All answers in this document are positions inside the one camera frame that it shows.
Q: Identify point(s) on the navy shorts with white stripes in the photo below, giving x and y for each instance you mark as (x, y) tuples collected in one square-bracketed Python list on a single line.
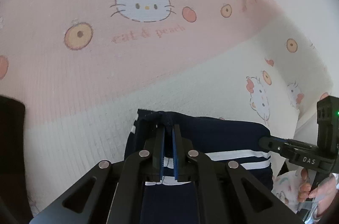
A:
[(225, 136)]

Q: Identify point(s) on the pink cat printed blanket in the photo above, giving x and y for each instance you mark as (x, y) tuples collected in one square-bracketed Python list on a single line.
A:
[(79, 75)]

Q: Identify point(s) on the black folded cloth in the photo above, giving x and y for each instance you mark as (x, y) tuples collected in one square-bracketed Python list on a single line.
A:
[(10, 147)]

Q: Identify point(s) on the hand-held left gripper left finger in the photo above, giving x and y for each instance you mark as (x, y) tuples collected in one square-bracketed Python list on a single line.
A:
[(160, 150)]

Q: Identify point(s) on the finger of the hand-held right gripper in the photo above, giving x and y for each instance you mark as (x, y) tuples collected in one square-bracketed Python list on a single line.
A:
[(270, 144), (282, 138)]

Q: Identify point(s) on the person's leg in printed pajamas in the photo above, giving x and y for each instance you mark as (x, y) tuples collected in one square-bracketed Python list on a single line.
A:
[(286, 187)]

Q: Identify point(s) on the person's right hand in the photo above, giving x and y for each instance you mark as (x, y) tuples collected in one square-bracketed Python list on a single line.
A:
[(304, 188)]

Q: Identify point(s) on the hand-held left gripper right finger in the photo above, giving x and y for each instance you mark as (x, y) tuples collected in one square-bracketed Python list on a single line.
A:
[(175, 152)]

